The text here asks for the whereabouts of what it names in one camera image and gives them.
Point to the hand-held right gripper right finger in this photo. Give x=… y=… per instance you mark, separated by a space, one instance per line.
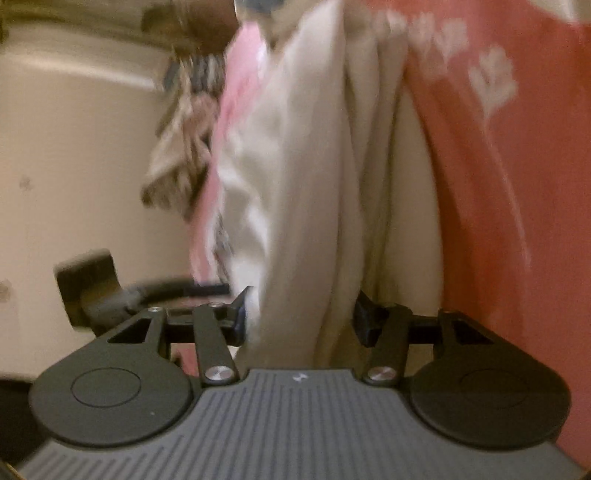
x=364 y=323

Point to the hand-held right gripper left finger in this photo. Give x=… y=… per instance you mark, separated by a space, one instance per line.
x=240 y=318

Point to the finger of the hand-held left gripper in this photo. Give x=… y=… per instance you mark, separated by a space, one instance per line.
x=184 y=288

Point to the white sweatshirt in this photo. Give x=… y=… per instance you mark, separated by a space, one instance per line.
x=314 y=184

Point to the folded beige garment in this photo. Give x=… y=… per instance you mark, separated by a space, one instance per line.
x=175 y=152

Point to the pink patterned bedsheet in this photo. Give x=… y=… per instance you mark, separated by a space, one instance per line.
x=231 y=92

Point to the grey patterned garment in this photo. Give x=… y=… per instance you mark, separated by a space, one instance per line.
x=198 y=74

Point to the red floral blanket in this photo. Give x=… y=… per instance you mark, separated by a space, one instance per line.
x=508 y=161

